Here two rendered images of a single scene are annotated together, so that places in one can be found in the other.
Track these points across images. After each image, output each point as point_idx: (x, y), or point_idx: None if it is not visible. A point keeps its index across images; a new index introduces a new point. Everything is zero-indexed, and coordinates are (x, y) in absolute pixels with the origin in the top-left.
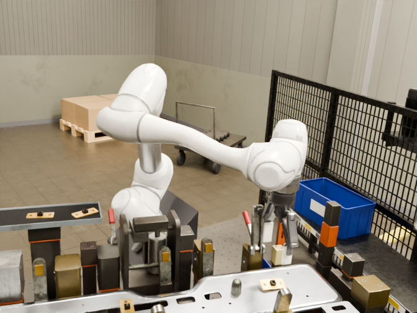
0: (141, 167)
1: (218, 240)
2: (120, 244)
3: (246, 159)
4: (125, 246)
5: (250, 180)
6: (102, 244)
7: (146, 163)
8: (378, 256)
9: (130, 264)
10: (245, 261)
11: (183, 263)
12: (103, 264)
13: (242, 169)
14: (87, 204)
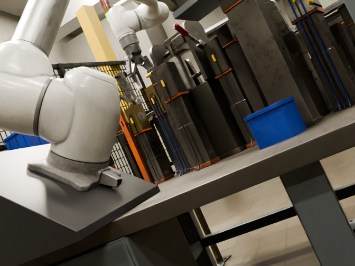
0: (46, 47)
1: None
2: (197, 52)
3: (158, 2)
4: (207, 38)
5: (160, 15)
6: (212, 39)
7: (56, 36)
8: None
9: (140, 195)
10: (142, 114)
11: None
12: None
13: (159, 8)
14: (183, 8)
